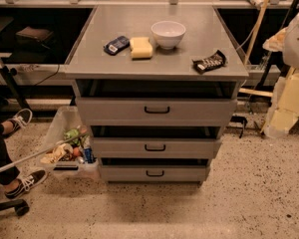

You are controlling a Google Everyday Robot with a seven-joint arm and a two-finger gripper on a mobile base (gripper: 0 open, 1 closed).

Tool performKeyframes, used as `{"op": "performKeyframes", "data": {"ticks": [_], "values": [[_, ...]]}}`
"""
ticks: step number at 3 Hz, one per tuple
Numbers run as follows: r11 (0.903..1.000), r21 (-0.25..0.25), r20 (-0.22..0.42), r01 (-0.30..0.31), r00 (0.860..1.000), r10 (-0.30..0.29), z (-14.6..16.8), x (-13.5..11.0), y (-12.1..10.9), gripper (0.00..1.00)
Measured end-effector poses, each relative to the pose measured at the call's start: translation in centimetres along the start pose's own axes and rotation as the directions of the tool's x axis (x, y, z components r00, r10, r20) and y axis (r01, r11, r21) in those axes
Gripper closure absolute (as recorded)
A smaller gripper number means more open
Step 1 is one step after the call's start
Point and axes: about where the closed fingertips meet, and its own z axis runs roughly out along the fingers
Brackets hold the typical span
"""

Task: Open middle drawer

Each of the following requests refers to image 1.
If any grey drawer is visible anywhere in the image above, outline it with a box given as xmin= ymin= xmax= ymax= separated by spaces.
xmin=76 ymin=98 xmax=237 ymax=126
xmin=92 ymin=137 xmax=221 ymax=159
xmin=99 ymin=165 xmax=210 ymax=182

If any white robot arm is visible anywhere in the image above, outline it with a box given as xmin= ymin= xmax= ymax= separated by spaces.
xmin=262 ymin=13 xmax=299 ymax=69

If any grey drawer cabinet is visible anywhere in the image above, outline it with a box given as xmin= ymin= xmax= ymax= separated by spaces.
xmin=64 ymin=4 xmax=250 ymax=185

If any grey top drawer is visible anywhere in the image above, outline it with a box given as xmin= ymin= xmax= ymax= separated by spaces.
xmin=76 ymin=98 xmax=237 ymax=126

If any grey bottom drawer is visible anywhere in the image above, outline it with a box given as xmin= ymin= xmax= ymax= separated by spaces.
xmin=99 ymin=165 xmax=210 ymax=182

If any yellow sponge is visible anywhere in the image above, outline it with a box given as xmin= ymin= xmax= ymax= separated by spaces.
xmin=130 ymin=37 xmax=152 ymax=59

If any blue soda can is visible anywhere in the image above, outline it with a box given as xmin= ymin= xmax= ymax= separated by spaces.
xmin=84 ymin=147 xmax=95 ymax=163

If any blue snack packet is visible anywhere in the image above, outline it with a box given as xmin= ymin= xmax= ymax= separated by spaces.
xmin=104 ymin=36 xmax=130 ymax=56

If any white bowl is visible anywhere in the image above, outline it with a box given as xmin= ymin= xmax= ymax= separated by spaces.
xmin=151 ymin=21 xmax=186 ymax=50

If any green snack bag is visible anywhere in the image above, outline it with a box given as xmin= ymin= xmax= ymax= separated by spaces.
xmin=64 ymin=128 xmax=80 ymax=146

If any clear plastic bin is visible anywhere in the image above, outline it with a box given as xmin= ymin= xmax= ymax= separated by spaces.
xmin=37 ymin=107 xmax=99 ymax=179

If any black candy bar wrapper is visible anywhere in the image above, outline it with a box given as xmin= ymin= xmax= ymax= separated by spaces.
xmin=192 ymin=50 xmax=227 ymax=75

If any upper black white sneaker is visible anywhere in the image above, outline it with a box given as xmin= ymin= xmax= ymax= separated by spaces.
xmin=2 ymin=109 xmax=33 ymax=137

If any black white sneaker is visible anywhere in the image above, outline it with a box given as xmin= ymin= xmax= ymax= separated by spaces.
xmin=2 ymin=109 xmax=33 ymax=137
xmin=5 ymin=169 xmax=48 ymax=199

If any lower black white sneaker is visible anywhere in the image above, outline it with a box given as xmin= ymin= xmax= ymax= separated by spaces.
xmin=5 ymin=169 xmax=48 ymax=199

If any metal pole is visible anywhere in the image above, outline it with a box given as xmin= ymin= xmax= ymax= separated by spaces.
xmin=0 ymin=132 xmax=88 ymax=173

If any brown box on shelf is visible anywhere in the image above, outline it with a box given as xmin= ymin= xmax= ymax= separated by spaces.
xmin=16 ymin=27 xmax=53 ymax=42

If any black chair base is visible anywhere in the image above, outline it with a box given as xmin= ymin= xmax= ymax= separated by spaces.
xmin=0 ymin=199 xmax=30 ymax=216

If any wooden stick frame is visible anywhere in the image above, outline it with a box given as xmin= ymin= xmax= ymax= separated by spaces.
xmin=239 ymin=0 xmax=272 ymax=97

